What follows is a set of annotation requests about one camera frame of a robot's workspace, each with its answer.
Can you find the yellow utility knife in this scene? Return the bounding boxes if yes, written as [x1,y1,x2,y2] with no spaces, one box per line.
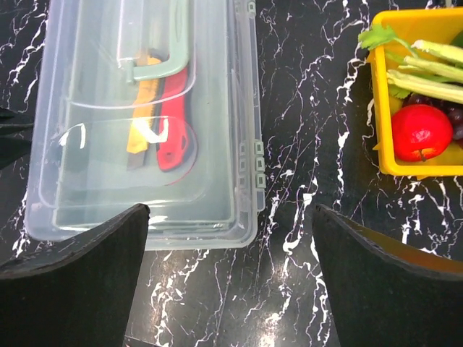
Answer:
[127,78,163,170]

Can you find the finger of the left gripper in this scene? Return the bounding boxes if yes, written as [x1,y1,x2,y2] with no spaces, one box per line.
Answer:
[1,108,34,169]

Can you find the marbled black mat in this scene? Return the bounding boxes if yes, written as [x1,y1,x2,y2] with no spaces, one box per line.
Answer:
[0,0,463,347]

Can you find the clear plastic tool box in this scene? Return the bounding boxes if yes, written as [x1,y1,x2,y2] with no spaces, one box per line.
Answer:
[24,1,266,250]

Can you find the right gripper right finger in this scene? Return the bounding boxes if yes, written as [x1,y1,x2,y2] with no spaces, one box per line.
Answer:
[312,205,462,346]

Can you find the yellow plastic bin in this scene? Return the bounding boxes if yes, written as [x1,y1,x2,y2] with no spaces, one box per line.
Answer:
[367,7,462,179]

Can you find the red utility knife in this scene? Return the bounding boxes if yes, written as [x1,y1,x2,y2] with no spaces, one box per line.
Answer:
[156,66,190,172]

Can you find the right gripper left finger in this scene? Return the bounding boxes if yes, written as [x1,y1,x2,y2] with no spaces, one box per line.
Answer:
[1,204,149,346]

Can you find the green celery stalk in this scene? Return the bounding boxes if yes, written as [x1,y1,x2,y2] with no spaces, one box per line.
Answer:
[358,25,462,104]

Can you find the dark purple grapes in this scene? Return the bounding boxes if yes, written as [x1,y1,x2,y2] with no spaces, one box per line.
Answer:
[402,93,462,142]

